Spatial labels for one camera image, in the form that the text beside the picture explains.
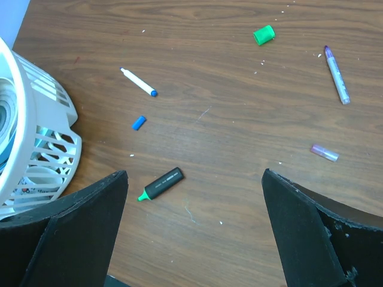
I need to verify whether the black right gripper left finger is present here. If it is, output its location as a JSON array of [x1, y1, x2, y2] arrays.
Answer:
[[1, 170, 128, 286]]

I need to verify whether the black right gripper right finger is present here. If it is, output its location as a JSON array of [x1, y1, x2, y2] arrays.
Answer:
[[262, 169, 382, 286]]

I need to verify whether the purple translucent pen cap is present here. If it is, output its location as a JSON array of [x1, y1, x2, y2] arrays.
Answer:
[[310, 144, 339, 162]]

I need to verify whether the black green highlighter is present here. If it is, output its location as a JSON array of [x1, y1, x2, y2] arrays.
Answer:
[[137, 167, 184, 201]]

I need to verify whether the purple marker pen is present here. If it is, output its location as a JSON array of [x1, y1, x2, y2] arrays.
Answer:
[[324, 45, 351, 105]]

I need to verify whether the blue pen cap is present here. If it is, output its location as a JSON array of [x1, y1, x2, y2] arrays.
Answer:
[[132, 115, 147, 131]]

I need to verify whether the white plastic basket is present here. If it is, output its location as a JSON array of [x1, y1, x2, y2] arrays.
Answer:
[[1, 41, 82, 218]]

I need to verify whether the white blue-tipped marker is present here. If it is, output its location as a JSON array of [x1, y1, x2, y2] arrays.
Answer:
[[120, 68, 158, 97]]

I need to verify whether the green highlighter cap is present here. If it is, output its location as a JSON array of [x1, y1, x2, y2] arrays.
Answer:
[[253, 25, 275, 45]]

